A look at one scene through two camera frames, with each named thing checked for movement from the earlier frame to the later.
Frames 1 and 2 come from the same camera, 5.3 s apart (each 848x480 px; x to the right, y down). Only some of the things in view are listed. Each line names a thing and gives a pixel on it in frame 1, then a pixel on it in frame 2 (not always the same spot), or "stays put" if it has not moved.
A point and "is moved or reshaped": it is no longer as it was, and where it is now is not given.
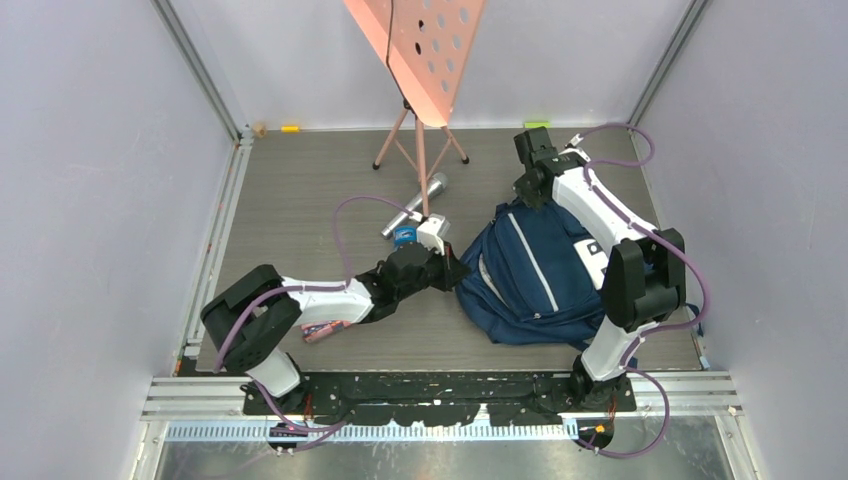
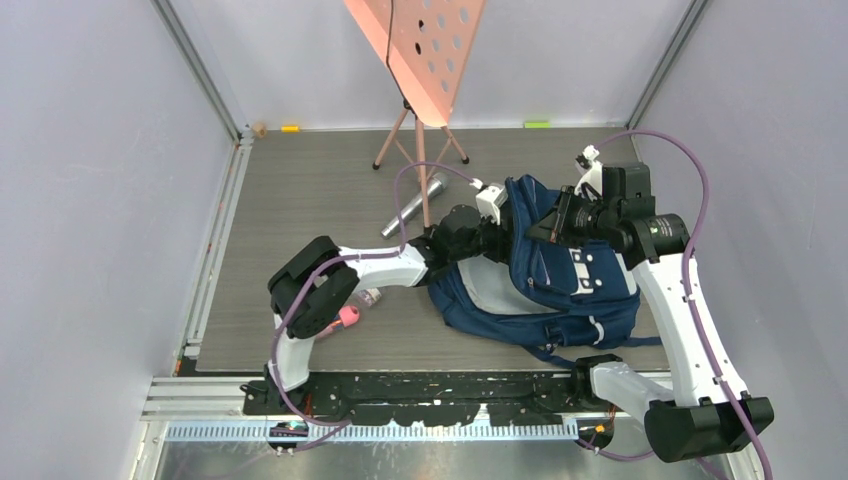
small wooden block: [260, 130] stays put
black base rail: [456, 399] stays put
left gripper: [451, 270] → [502, 249]
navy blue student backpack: [522, 280] is moved or reshaped
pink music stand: [425, 45] stays put
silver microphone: [436, 183] stays put
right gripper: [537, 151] → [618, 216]
